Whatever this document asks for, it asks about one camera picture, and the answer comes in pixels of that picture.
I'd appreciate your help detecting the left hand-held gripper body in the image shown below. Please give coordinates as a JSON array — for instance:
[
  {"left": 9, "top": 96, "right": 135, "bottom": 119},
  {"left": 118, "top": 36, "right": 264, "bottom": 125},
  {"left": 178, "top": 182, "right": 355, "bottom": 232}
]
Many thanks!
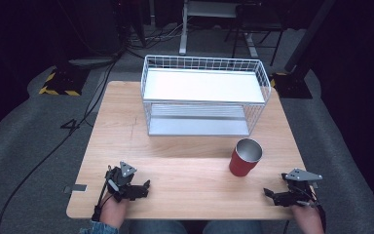
[{"left": 104, "top": 161, "right": 144, "bottom": 203}]

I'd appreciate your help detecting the grey flat floor plate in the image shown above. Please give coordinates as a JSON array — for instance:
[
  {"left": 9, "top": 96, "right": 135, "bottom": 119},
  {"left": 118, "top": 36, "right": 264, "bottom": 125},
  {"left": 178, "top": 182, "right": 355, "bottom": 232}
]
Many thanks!
[{"left": 67, "top": 56, "right": 116, "bottom": 68}]

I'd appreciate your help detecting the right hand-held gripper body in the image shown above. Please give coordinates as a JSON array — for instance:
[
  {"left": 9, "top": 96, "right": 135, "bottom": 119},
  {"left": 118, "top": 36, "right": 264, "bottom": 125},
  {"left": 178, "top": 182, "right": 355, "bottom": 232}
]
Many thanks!
[{"left": 280, "top": 168, "right": 324, "bottom": 208}]

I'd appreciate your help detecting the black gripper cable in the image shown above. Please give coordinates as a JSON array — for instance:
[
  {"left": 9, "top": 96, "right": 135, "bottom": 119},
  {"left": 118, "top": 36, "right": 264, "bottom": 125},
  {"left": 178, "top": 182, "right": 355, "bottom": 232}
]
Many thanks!
[
  {"left": 310, "top": 184, "right": 327, "bottom": 232},
  {"left": 91, "top": 165, "right": 113, "bottom": 222}
]

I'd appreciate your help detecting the black yellow striped stand base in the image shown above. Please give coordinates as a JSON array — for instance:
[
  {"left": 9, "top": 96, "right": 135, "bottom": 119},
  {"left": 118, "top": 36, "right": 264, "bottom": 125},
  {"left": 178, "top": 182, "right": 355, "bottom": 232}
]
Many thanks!
[
  {"left": 270, "top": 71, "right": 314, "bottom": 99},
  {"left": 38, "top": 65, "right": 91, "bottom": 98}
]

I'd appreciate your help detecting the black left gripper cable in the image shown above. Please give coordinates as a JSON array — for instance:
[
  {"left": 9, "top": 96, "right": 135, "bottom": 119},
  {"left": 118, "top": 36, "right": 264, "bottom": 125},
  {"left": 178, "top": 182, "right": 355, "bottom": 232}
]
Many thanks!
[{"left": 91, "top": 165, "right": 113, "bottom": 222}]

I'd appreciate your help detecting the person's right hand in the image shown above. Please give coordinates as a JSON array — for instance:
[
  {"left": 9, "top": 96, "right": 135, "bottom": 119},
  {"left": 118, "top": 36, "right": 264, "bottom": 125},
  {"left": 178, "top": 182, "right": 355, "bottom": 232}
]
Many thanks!
[{"left": 290, "top": 203, "right": 325, "bottom": 234}]

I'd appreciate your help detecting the white wire shelf rack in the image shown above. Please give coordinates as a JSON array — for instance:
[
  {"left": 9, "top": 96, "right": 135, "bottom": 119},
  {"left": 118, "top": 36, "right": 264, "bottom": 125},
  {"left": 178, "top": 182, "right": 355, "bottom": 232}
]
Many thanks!
[{"left": 140, "top": 54, "right": 273, "bottom": 137}]

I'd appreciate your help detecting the red metal cup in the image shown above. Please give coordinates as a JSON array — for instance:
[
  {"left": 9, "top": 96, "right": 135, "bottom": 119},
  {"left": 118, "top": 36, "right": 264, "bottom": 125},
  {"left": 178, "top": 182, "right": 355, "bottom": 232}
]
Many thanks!
[{"left": 228, "top": 137, "right": 264, "bottom": 177}]

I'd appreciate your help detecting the black chair frame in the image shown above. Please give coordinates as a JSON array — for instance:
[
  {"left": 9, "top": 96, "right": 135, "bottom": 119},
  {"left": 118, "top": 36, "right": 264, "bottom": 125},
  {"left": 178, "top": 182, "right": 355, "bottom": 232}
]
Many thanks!
[{"left": 223, "top": 2, "right": 288, "bottom": 67}]

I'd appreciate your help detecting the tangle of floor cables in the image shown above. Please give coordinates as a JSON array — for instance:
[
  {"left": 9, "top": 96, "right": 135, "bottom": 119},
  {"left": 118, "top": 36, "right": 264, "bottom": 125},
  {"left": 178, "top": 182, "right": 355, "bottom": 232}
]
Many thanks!
[{"left": 125, "top": 20, "right": 189, "bottom": 55}]

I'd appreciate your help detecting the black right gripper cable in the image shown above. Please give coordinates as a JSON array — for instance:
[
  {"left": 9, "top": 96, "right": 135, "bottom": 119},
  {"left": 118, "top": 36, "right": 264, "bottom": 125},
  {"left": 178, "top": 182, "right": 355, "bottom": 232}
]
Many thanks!
[{"left": 310, "top": 184, "right": 327, "bottom": 232}]

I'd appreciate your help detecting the white desk frame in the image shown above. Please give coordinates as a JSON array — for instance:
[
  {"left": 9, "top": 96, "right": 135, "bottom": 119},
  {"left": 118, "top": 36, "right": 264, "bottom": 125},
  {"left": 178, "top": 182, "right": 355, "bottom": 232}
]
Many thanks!
[{"left": 178, "top": 0, "right": 261, "bottom": 59}]

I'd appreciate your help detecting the long black floor cable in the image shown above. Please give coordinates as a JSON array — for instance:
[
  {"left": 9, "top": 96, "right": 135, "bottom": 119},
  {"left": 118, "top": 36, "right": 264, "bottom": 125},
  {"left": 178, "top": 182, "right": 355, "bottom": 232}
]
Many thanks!
[{"left": 0, "top": 59, "right": 120, "bottom": 234}]

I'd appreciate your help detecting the black slanted pole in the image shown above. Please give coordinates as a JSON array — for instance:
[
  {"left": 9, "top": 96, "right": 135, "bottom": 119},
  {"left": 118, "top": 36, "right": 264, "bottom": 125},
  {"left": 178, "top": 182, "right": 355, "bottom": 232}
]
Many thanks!
[{"left": 283, "top": 0, "right": 337, "bottom": 73}]

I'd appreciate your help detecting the person's left hand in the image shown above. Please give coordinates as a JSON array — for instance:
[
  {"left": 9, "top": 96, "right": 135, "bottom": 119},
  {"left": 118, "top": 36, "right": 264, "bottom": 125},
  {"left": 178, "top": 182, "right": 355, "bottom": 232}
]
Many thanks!
[{"left": 99, "top": 194, "right": 131, "bottom": 229}]

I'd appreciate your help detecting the grey tape strip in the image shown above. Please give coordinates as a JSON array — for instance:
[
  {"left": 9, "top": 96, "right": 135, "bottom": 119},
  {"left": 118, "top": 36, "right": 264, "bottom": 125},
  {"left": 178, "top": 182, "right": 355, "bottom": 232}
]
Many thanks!
[{"left": 63, "top": 183, "right": 88, "bottom": 195}]

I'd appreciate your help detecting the person's denim sleeve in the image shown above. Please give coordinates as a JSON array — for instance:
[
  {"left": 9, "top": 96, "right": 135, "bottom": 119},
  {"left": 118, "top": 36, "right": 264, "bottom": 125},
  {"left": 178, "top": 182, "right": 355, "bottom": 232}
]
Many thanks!
[{"left": 78, "top": 219, "right": 120, "bottom": 234}]

